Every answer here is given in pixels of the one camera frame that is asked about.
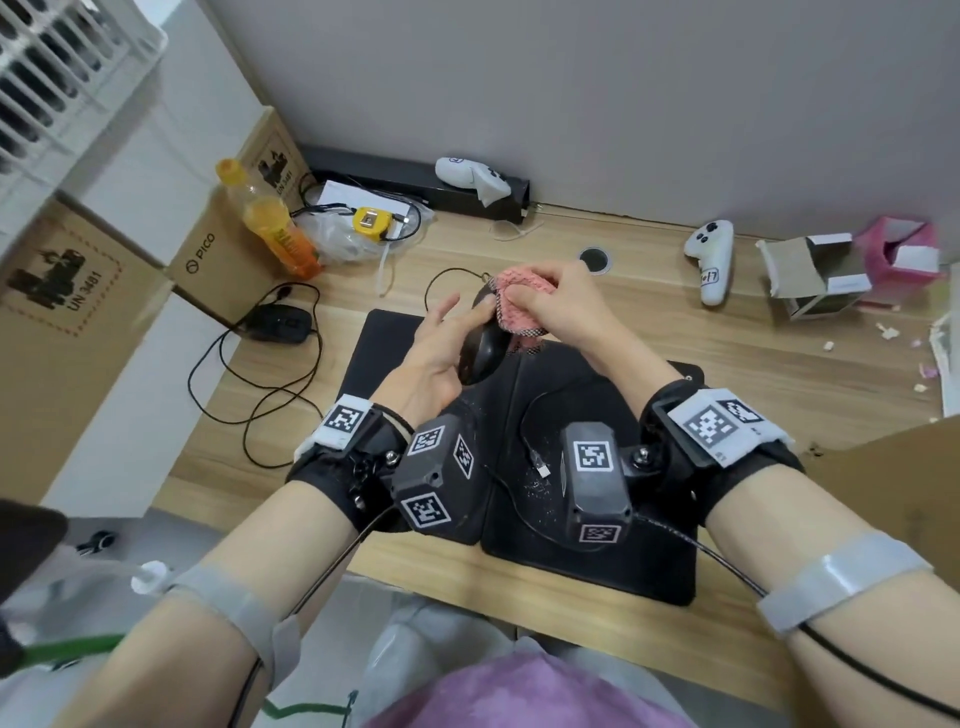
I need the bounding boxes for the person's left hand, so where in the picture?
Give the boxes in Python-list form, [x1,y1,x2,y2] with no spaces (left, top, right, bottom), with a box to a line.
[371,292,498,434]

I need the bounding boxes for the person's right hand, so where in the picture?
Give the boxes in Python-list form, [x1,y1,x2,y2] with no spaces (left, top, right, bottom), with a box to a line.
[506,260,682,419]

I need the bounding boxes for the black mouse pad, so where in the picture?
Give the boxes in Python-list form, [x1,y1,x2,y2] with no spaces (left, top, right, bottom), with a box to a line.
[479,341,706,609]
[352,308,523,545]

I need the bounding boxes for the black mouse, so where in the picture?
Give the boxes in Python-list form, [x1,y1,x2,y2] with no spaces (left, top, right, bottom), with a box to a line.
[243,303,313,345]
[458,288,519,388]

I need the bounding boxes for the pink cleaning cloth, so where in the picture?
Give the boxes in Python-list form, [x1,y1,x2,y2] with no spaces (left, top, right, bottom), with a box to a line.
[487,266,560,355]

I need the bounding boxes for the person's right forearm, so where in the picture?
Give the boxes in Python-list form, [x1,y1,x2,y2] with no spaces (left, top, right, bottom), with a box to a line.
[704,464,960,728]

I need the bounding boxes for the person's left forearm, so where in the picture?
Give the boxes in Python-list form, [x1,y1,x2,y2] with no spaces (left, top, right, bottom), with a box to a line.
[52,479,358,728]

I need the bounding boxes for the person's purple shirt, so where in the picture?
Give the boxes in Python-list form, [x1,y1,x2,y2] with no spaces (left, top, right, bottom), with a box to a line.
[367,650,699,728]

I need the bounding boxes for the white controller with label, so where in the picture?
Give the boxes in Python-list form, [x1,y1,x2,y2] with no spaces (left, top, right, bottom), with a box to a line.
[683,218,735,307]

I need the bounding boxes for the clear plastic bag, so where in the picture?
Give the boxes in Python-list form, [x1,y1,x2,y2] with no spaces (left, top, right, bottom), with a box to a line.
[296,198,436,264]

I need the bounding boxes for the white paper sheet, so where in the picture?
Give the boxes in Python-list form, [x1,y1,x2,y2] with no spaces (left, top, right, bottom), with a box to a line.
[314,179,414,219]

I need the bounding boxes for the long black bar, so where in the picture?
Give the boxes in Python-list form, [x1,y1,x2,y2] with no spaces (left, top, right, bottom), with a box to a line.
[299,144,532,225]

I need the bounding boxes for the orange juice bottle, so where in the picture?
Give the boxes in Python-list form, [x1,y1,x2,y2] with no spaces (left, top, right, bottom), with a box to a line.
[215,157,324,280]

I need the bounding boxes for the small open cardboard box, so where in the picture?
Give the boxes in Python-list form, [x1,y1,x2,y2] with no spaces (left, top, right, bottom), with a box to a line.
[755,232,875,322]

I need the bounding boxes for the cardboard box with round logo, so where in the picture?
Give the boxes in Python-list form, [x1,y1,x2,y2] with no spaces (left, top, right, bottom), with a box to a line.
[164,107,313,331]

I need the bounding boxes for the white board panel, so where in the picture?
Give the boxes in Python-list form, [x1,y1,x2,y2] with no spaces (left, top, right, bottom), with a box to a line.
[41,296,241,519]

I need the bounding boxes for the scattered white crumbs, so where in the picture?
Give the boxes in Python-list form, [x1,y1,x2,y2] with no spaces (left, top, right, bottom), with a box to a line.
[823,322,939,391]

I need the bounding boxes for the pink box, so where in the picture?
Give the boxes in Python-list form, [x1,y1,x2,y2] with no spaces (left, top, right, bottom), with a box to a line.
[854,215,943,305]

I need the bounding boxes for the cardboard box with dark writing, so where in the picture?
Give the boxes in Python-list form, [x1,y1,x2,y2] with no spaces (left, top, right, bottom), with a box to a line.
[802,416,960,594]

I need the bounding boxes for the white paper bag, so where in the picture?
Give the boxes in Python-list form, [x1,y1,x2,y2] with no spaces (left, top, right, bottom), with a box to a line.
[929,262,960,418]

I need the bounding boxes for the large cardboard box red-dotted label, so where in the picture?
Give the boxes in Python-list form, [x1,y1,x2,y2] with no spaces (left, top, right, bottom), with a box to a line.
[0,196,174,504]

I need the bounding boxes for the white slatted crate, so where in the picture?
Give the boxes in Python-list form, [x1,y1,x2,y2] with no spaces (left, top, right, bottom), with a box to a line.
[0,0,170,204]

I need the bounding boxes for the green strip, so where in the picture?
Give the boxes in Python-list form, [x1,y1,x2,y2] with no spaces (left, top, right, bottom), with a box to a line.
[22,633,125,669]

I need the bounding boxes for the black wrist camera with markers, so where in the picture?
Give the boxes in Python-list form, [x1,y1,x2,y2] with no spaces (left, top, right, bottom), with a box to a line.
[391,416,479,534]
[560,421,635,547]

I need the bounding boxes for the black wrist strap white marker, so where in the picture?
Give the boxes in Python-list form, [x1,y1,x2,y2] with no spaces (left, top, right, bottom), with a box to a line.
[286,393,414,534]
[638,378,805,526]

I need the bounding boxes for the thin black cable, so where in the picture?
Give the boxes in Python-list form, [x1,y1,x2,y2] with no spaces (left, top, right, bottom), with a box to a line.
[292,172,423,243]

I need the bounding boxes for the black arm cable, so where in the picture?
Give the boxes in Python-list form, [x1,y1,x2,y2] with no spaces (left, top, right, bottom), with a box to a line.
[228,506,399,728]
[633,513,960,721]

